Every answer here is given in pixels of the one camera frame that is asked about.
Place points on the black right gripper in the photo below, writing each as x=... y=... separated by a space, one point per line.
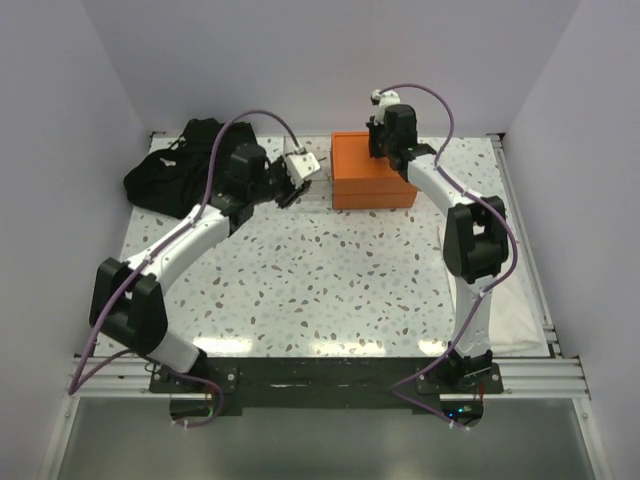
x=373 y=130

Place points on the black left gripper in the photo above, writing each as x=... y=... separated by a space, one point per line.
x=293 y=193

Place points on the clear plastic drawer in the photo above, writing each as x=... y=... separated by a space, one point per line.
x=321 y=189

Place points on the orange drawer cabinet box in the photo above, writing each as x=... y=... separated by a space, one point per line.
x=360 y=181

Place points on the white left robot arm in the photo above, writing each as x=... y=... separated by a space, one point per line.
x=128 y=300

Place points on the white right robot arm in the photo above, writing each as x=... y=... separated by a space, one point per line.
x=475 y=244

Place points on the black crumpled cloth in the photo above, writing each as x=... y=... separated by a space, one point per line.
x=172 y=180

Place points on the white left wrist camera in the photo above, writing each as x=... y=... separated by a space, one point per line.
x=301 y=166

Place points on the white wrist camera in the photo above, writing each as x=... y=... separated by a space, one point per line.
x=301 y=166
x=382 y=100

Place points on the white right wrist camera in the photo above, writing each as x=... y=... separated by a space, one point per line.
x=382 y=100

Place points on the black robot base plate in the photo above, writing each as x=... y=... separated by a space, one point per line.
x=455 y=387

